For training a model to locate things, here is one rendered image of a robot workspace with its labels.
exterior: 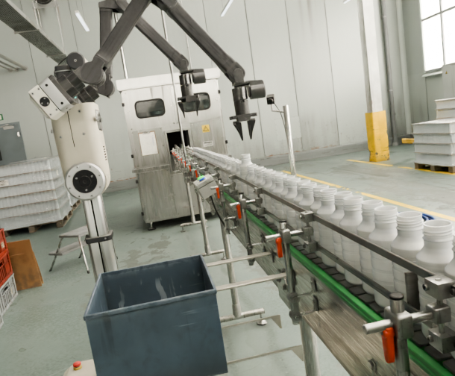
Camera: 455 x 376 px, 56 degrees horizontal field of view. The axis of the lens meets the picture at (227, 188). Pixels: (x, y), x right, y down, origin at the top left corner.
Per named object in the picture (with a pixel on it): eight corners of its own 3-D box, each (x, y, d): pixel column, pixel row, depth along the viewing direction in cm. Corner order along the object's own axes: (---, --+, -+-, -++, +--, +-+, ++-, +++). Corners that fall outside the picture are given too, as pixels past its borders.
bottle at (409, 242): (435, 308, 69) (428, 207, 66) (441, 327, 63) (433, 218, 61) (395, 308, 71) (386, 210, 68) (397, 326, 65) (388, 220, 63)
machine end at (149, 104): (240, 215, 622) (218, 67, 591) (142, 233, 601) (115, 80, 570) (222, 198, 778) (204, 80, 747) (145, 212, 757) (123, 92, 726)
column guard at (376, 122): (391, 159, 963) (388, 110, 946) (375, 162, 957) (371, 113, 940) (383, 158, 1001) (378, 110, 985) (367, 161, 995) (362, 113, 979)
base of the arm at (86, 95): (70, 89, 197) (88, 110, 199) (84, 78, 197) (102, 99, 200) (74, 91, 205) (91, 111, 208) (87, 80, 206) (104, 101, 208)
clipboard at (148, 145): (158, 154, 592) (154, 130, 588) (142, 156, 589) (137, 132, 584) (158, 153, 596) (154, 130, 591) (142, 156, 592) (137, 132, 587)
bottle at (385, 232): (414, 297, 74) (406, 203, 71) (412, 312, 68) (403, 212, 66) (377, 295, 76) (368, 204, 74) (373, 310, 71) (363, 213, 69)
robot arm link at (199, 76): (177, 62, 212) (179, 59, 204) (201, 59, 214) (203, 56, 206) (181, 86, 214) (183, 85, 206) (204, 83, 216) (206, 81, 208)
